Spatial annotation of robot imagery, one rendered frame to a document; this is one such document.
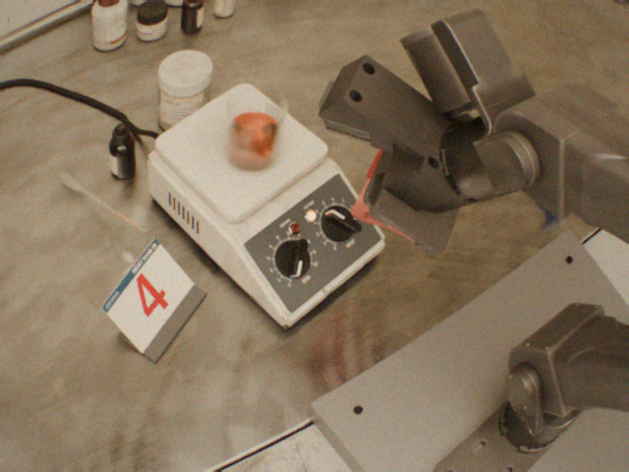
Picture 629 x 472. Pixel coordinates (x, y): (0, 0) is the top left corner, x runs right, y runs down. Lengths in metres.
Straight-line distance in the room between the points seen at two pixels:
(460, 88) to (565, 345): 0.19
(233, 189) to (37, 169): 0.26
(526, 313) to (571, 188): 0.32
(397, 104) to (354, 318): 0.27
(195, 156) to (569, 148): 0.40
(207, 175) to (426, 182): 0.24
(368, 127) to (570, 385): 0.23
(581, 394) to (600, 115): 0.21
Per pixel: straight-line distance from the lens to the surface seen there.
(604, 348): 0.54
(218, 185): 0.72
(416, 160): 0.56
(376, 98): 0.55
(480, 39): 0.52
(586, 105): 0.48
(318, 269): 0.74
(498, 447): 0.69
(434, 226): 0.61
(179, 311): 0.75
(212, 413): 0.71
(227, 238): 0.72
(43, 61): 1.00
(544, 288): 0.78
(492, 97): 0.51
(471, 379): 0.72
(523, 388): 0.58
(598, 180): 0.44
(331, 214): 0.74
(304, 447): 0.71
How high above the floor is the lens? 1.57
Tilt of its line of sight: 56 degrees down
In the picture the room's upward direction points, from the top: 12 degrees clockwise
